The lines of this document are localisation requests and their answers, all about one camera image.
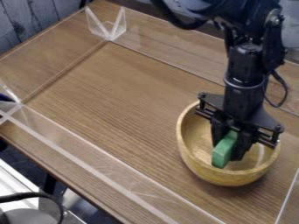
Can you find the green rectangular block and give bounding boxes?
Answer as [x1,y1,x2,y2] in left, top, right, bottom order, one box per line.
[211,130,238,169]

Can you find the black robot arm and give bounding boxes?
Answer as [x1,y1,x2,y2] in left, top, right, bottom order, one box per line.
[150,0,286,166]

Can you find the clear acrylic corner bracket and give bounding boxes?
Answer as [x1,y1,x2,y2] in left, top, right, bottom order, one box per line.
[85,7,127,42]

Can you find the light wooden bowl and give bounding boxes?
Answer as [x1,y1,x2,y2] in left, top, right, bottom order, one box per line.
[177,101,281,186]

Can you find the black cable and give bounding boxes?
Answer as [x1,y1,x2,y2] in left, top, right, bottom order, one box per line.
[0,192,66,224]

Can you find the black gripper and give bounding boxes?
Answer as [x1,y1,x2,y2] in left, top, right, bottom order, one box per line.
[197,77,285,161]

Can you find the clear acrylic right panel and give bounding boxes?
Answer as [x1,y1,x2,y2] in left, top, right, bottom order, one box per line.
[275,169,299,224]

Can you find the clear acrylic front wall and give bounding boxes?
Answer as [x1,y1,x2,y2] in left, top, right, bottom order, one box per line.
[0,84,225,224]

